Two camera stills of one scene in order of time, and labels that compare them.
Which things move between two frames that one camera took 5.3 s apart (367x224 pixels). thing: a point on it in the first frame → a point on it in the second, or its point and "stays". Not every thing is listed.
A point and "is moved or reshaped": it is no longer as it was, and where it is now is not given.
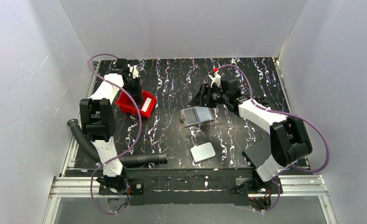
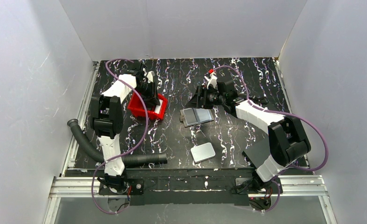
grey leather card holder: x=195 y=115 stays
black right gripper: x=204 y=94 stays
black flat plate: x=257 y=154 stays
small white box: x=202 y=152 stays
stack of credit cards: x=145 y=105 is moved or reshaped
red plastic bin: x=126 y=104 is moved or reshaped
